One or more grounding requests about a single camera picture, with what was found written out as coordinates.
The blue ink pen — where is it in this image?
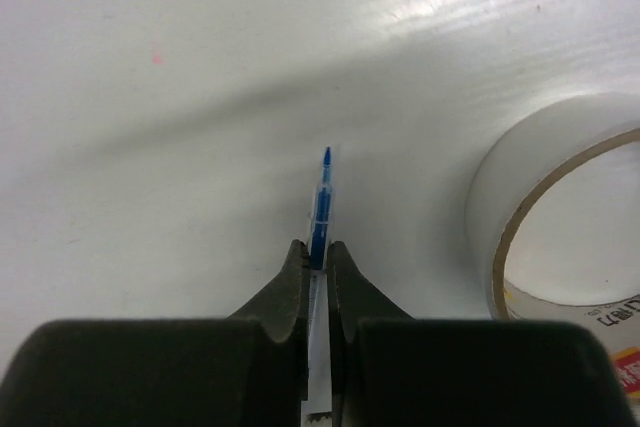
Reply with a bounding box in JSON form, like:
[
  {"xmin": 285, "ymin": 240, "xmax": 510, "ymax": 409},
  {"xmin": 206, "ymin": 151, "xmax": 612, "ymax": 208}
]
[{"xmin": 301, "ymin": 147, "xmax": 333, "ymax": 426}]

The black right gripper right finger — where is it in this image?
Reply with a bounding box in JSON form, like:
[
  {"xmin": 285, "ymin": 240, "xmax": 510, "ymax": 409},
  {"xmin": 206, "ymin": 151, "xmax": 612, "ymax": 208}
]
[{"xmin": 327, "ymin": 242, "xmax": 635, "ymax": 426}]

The wide clear tape roll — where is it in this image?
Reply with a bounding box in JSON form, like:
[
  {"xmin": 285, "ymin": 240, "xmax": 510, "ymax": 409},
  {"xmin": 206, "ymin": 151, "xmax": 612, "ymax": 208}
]
[{"xmin": 465, "ymin": 93, "xmax": 639, "ymax": 402}]

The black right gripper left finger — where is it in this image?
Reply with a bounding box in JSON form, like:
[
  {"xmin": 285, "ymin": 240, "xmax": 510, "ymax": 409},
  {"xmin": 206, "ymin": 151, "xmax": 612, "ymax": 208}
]
[{"xmin": 1, "ymin": 240, "xmax": 310, "ymax": 426}]

